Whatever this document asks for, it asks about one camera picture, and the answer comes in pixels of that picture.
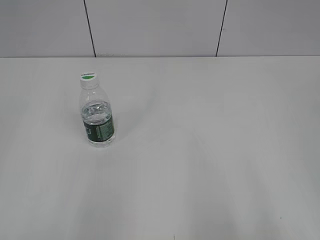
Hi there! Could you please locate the white green bottle cap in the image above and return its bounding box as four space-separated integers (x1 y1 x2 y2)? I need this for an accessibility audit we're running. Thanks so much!
80 71 99 89

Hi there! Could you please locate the clear Cestbon water bottle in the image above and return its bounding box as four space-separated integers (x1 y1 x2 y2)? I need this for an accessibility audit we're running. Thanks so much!
79 80 116 148

